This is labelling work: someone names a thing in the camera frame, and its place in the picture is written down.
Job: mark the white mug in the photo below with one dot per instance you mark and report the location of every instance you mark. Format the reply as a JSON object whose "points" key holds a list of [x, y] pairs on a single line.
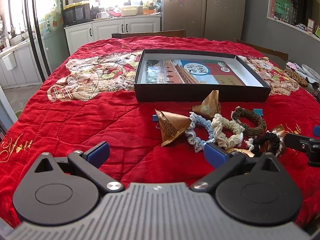
{"points": [[102, 15]]}

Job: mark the cream crochet scrunchie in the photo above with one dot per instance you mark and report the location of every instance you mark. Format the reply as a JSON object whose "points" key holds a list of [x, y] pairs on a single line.
{"points": [[217, 127]]}

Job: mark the black microwave oven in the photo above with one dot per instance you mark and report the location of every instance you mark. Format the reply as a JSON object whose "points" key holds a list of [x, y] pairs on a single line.
{"points": [[75, 15]]}

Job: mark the beige two-door refrigerator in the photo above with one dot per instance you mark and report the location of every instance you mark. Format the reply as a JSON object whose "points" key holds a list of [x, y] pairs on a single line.
{"points": [[225, 12]]}

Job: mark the black sliding door frame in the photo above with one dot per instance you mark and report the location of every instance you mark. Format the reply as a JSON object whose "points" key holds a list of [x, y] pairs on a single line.
{"points": [[37, 30]]}

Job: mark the black white crochet scrunchie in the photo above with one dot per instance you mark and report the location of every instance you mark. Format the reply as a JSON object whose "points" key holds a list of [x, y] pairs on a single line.
{"points": [[265, 140]]}

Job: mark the white kitchen counter unit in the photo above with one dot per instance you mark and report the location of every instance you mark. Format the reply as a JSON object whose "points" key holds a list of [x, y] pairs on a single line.
{"points": [[22, 65]]}

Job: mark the shallow black cardboard box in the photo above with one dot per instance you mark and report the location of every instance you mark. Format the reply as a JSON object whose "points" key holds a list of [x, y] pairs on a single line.
{"points": [[200, 93]]}

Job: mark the orange box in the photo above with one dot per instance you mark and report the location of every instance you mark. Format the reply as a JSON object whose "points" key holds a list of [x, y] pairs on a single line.
{"points": [[150, 11]]}

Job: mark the white hanging bin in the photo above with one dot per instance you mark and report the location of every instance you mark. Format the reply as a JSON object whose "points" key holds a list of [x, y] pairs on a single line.
{"points": [[8, 61]]}

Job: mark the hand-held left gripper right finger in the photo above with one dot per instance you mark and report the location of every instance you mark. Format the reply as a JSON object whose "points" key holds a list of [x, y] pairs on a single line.
{"points": [[215, 155]]}

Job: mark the pink refrigerator sticker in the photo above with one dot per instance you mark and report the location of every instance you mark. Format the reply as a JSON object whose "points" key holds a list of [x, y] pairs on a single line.
{"points": [[181, 1]]}

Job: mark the teal binder clip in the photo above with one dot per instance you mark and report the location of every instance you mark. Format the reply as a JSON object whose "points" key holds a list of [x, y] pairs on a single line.
{"points": [[258, 112]]}

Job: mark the small blue binder clip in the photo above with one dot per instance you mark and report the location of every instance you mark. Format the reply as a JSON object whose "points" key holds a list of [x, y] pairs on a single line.
{"points": [[155, 117]]}

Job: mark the stack of white plates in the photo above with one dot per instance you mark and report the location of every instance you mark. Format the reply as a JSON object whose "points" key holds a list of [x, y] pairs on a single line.
{"points": [[311, 72]]}

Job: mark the dark wooden chair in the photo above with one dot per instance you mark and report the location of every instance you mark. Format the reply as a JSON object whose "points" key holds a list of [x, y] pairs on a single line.
{"points": [[262, 50], [150, 33]]}

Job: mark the white kitchen cabinet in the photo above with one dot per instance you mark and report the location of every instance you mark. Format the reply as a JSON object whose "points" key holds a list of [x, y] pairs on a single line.
{"points": [[107, 28]]}

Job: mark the printed picture book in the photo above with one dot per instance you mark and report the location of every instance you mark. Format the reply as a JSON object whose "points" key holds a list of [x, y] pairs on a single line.
{"points": [[175, 72]]}

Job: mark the red printed blanket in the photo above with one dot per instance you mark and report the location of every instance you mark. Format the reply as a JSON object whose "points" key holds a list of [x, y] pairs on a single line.
{"points": [[75, 130]]}

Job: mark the brown woven coaster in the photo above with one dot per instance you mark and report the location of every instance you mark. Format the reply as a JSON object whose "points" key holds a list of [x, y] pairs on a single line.
{"points": [[297, 77]]}

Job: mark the brown pyramid snack packet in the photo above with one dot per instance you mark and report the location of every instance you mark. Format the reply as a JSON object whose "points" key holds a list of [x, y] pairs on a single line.
{"points": [[208, 103], [278, 130], [240, 152], [172, 127]]}

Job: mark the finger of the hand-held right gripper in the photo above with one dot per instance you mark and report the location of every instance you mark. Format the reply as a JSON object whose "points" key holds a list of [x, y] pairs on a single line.
{"points": [[295, 141], [317, 131]]}

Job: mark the brown crochet scrunchie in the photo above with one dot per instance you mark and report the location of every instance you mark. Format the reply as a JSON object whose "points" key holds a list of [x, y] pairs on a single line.
{"points": [[257, 127]]}

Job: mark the red green wall poster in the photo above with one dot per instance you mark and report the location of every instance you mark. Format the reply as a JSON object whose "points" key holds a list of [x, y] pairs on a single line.
{"points": [[281, 7]]}

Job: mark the blue white crochet scrunchie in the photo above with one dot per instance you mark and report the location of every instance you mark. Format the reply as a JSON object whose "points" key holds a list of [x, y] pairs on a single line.
{"points": [[200, 125]]}

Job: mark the flower bunch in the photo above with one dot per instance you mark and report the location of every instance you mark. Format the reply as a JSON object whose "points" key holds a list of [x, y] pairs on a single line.
{"points": [[151, 3]]}

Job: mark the white plastic container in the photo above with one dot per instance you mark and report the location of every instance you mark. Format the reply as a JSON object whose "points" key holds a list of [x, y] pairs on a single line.
{"points": [[129, 11]]}

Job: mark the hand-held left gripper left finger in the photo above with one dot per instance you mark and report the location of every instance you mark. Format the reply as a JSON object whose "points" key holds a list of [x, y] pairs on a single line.
{"points": [[98, 155]]}

